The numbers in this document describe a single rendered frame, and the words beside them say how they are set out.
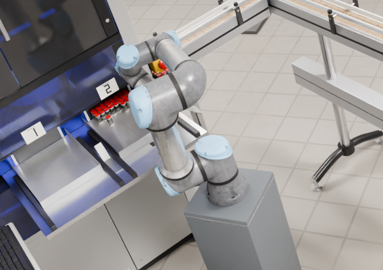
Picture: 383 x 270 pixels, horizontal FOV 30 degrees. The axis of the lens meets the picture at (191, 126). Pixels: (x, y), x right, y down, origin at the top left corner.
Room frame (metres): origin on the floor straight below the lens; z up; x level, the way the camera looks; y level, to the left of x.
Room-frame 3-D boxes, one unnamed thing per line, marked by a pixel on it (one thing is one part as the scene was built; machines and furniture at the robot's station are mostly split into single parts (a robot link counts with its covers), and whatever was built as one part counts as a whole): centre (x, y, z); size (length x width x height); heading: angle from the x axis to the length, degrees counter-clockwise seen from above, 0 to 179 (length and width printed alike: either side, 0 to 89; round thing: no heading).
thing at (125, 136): (2.38, 0.23, 0.90); 0.34 x 0.26 x 0.04; 21
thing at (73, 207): (2.25, 0.36, 0.87); 0.70 x 0.48 x 0.02; 111
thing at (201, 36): (2.81, -0.18, 0.92); 0.69 x 0.15 x 0.16; 111
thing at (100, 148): (2.17, 0.33, 0.91); 0.14 x 0.03 x 0.06; 21
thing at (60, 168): (2.25, 0.55, 0.90); 0.34 x 0.26 x 0.04; 21
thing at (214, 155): (1.89, -0.04, 0.96); 0.13 x 0.12 x 0.14; 98
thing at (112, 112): (2.48, 0.27, 0.91); 0.18 x 0.02 x 0.05; 111
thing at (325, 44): (2.66, -0.68, 0.46); 0.09 x 0.09 x 0.77; 21
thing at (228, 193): (1.90, -0.04, 0.84); 0.15 x 0.15 x 0.10
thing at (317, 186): (2.66, -0.68, 0.07); 0.50 x 0.08 x 0.14; 111
